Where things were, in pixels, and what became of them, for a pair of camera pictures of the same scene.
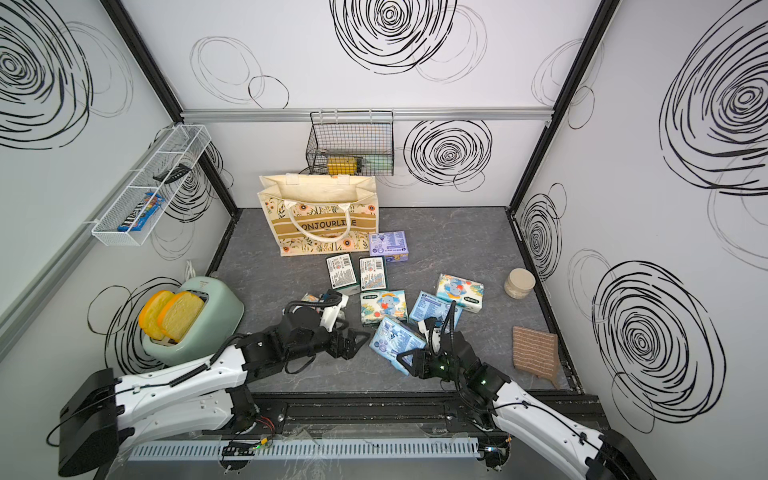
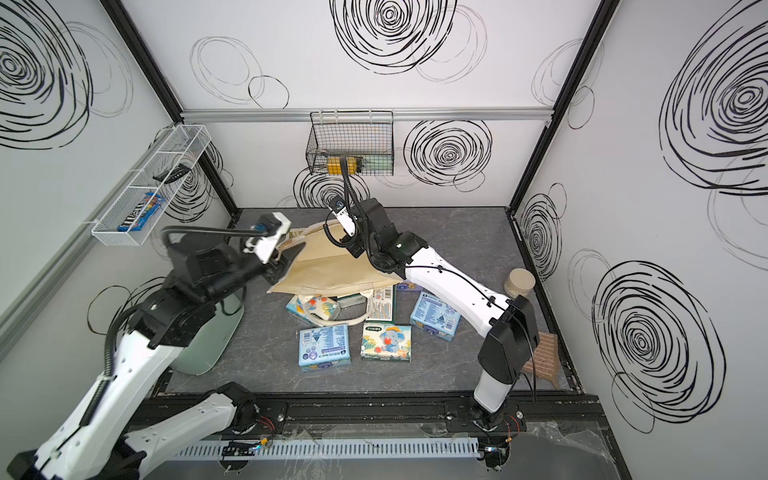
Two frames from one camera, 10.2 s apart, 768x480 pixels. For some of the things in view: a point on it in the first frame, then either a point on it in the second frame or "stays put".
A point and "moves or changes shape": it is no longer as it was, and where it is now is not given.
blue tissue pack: [393, 338] moves or changes shape
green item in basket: [377, 164] stays put
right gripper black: [419, 366] -> [355, 246]
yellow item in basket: [341, 165] stays put
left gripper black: [350, 348] -> [278, 272]
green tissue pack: [372, 273] -> [383, 306]
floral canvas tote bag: [320, 214] -> [325, 265]
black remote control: [179, 171] stays put
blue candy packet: [141, 212] stays put
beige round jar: [519, 283] stays put
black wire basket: [351, 143] stays put
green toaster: [218, 322] stays put
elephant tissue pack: [376, 305] -> [383, 341]
